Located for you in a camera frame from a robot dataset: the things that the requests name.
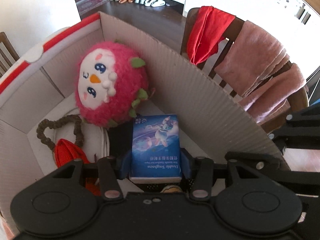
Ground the blue tissue pack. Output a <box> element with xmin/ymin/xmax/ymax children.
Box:
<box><xmin>129</xmin><ymin>114</ymin><xmax>182</xmax><ymax>184</ymax></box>

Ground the red patterned doormat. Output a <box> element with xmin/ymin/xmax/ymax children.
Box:
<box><xmin>76</xmin><ymin>0</ymin><xmax>109</xmax><ymax>16</ymax></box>

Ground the brown scrunchie hair tie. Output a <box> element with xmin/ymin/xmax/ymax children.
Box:
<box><xmin>36</xmin><ymin>114</ymin><xmax>85</xmax><ymax>152</ymax></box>

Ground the wooden chair beside table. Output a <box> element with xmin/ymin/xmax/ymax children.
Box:
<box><xmin>180</xmin><ymin>6</ymin><xmax>309</xmax><ymax>133</ymax></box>

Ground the red cardboard shoe box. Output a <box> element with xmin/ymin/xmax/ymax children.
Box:
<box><xmin>1</xmin><ymin>12</ymin><xmax>281</xmax><ymax>234</ymax></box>

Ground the red scarf with doll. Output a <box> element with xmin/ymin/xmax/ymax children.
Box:
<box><xmin>53</xmin><ymin>139</ymin><xmax>101</xmax><ymax>196</ymax></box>

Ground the pink towel on chair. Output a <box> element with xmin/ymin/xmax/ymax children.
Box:
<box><xmin>215</xmin><ymin>21</ymin><xmax>306</xmax><ymax>122</ymax></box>

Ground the red cloth on chair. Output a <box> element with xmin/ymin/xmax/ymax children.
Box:
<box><xmin>187</xmin><ymin>6</ymin><xmax>235</xmax><ymax>64</ymax></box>

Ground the wooden chair behind table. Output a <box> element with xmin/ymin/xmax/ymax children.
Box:
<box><xmin>0</xmin><ymin>31</ymin><xmax>20</xmax><ymax>77</ymax></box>

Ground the pink strawberry plush toy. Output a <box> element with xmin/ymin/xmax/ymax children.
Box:
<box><xmin>75</xmin><ymin>41</ymin><xmax>150</xmax><ymax>128</ymax></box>

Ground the black dotted glove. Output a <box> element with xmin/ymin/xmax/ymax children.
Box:
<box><xmin>108</xmin><ymin>122</ymin><xmax>133</xmax><ymax>157</ymax></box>

